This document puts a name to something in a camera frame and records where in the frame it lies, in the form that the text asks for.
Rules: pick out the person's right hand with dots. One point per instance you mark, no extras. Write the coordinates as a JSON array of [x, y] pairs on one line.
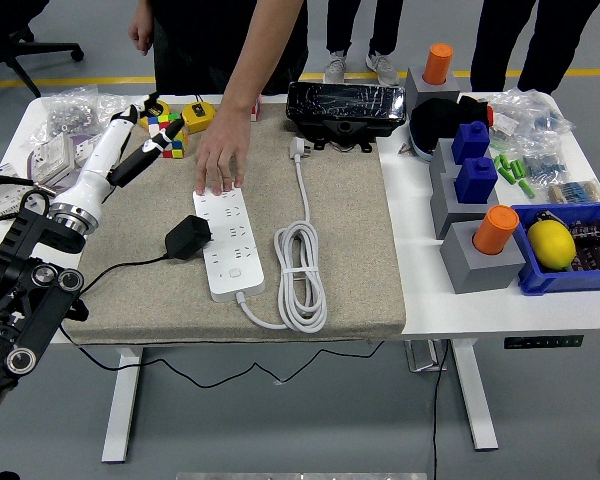
[[142, 32]]

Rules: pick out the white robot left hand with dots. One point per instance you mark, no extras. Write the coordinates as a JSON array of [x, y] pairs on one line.
[[102, 160]]

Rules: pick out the person's left hand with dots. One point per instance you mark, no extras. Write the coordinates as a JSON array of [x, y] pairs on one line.
[[222, 150]]

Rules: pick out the scrambled colourful puzzle cube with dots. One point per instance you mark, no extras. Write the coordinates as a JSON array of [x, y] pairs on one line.
[[256, 110]]

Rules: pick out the black plug adapter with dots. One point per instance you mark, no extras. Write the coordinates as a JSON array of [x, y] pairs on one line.
[[187, 239]]

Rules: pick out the white power strip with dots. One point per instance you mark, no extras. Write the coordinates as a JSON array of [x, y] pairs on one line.
[[235, 250]]

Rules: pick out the person's right forearm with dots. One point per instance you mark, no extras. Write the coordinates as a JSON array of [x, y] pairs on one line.
[[145, 7]]

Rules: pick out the person's left forearm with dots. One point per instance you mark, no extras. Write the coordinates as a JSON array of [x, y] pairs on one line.
[[257, 55]]

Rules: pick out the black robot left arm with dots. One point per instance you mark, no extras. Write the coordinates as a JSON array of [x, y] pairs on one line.
[[25, 300]]

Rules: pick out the white socket panel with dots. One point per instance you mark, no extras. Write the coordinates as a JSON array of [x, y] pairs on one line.
[[52, 160], [82, 150]]

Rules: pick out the yellow tape measure black label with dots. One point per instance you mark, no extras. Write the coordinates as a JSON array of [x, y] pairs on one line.
[[198, 117]]

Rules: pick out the puzzle cube with white face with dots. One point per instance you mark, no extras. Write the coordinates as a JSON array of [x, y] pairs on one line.
[[176, 150]]

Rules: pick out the clear bag metal screws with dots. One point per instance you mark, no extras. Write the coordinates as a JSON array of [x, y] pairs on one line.
[[70, 115]]

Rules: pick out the person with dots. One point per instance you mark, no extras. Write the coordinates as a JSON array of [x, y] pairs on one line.
[[200, 35], [342, 25], [500, 30]]

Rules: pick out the purple band tray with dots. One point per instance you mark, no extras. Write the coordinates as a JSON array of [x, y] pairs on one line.
[[31, 165]]

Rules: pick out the round yellow tape measure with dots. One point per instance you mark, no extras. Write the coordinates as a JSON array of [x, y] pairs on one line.
[[159, 111]]

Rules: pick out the black office chair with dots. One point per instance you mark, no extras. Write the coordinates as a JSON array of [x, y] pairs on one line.
[[55, 49]]

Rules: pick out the white circuit breaker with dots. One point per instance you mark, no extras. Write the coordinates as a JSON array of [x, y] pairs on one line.
[[0, 200]]

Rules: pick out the black film-wrapped device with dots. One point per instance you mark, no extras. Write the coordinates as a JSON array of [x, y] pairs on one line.
[[345, 102]]

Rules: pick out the grey-brown mat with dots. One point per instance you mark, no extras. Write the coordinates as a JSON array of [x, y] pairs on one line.
[[350, 225]]

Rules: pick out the small metal clip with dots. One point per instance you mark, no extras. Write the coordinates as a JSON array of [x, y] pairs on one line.
[[405, 149]]

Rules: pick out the grey square holder block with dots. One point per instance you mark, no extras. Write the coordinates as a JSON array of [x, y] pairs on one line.
[[440, 160], [475, 272], [447, 210], [422, 92]]

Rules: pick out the black cloth cap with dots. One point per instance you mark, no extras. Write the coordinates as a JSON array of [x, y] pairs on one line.
[[440, 120]]

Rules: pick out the orange cylinder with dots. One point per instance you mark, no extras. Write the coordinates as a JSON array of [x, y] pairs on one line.
[[438, 62], [495, 230]]

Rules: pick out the blue block peg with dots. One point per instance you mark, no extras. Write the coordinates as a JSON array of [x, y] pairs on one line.
[[470, 142], [475, 182]]

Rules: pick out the metal box under table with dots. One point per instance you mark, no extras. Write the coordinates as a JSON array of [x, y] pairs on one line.
[[422, 356]]

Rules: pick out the clear bag blue components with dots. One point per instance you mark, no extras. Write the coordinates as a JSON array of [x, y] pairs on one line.
[[542, 165], [530, 115]]

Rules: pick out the black clip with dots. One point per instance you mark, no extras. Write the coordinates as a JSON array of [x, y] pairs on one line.
[[545, 217]]

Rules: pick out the yellow lemon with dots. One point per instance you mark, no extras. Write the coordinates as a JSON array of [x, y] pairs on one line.
[[551, 245]]

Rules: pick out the clear bag beige resistors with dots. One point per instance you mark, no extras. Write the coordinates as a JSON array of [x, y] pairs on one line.
[[575, 191]]

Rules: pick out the blue plastic bin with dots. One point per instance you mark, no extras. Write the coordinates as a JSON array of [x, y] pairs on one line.
[[555, 282]]

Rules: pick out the black table control panel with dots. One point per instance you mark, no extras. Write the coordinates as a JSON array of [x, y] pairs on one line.
[[542, 342]]

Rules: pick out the dark brown component packs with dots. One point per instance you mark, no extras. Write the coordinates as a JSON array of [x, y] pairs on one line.
[[597, 247]]

